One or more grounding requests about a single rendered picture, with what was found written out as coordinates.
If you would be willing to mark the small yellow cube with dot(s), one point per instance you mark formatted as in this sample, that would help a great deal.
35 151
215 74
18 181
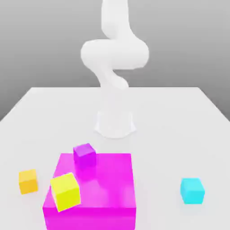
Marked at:
65 192

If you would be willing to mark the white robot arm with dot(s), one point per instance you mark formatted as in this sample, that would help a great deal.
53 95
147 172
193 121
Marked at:
115 53

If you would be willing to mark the small cyan cube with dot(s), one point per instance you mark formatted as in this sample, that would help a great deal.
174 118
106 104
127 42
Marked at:
192 190

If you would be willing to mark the large magenta box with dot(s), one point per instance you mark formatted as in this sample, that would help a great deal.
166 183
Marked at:
107 188

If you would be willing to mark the small purple cube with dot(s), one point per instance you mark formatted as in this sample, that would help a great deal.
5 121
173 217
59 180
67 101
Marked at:
84 156

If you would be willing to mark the small orange cube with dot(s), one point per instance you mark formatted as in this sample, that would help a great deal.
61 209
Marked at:
28 181

